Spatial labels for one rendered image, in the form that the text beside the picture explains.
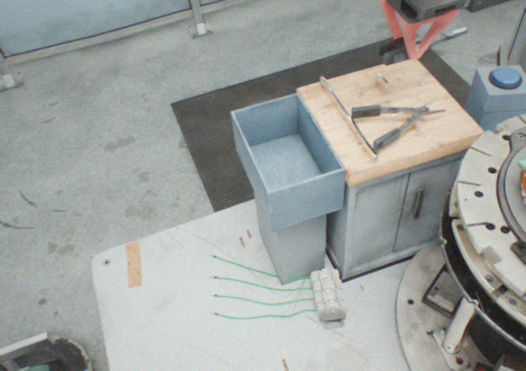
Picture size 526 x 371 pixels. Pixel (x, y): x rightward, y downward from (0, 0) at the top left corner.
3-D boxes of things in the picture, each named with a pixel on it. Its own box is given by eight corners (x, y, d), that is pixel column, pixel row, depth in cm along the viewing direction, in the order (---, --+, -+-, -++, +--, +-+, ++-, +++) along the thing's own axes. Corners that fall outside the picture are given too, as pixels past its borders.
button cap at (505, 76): (522, 85, 80) (524, 81, 79) (496, 87, 80) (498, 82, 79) (513, 70, 82) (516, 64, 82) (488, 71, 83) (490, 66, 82)
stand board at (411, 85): (348, 187, 68) (349, 174, 66) (296, 99, 80) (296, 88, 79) (481, 145, 71) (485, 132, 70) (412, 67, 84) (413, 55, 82)
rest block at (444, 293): (466, 287, 82) (470, 280, 80) (451, 313, 79) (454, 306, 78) (441, 274, 84) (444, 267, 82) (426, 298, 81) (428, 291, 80)
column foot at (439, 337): (448, 325, 80) (449, 322, 79) (470, 366, 75) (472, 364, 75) (430, 331, 79) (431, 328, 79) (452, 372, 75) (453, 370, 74)
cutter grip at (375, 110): (351, 119, 71) (352, 110, 70) (351, 115, 72) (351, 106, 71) (380, 117, 71) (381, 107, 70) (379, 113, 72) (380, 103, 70)
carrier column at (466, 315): (448, 359, 76) (483, 289, 61) (437, 344, 78) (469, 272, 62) (462, 352, 77) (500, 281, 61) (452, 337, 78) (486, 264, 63)
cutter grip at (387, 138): (376, 152, 67) (377, 143, 66) (372, 149, 67) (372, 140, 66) (399, 138, 68) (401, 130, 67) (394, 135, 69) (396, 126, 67)
